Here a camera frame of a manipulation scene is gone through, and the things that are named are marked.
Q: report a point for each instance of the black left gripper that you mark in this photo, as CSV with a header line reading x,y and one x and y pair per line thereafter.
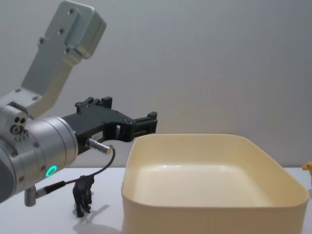
x,y
97,122

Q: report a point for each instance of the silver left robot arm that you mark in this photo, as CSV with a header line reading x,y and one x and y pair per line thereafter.
x,y
50,140

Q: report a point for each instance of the black gorilla figurine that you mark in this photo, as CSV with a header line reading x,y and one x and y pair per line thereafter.
x,y
83,195

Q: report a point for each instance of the cream plastic bin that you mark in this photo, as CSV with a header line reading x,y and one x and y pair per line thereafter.
x,y
209,190

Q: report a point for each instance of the yellow toy animal figurine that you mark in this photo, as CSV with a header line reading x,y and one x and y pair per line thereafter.
x,y
308,169

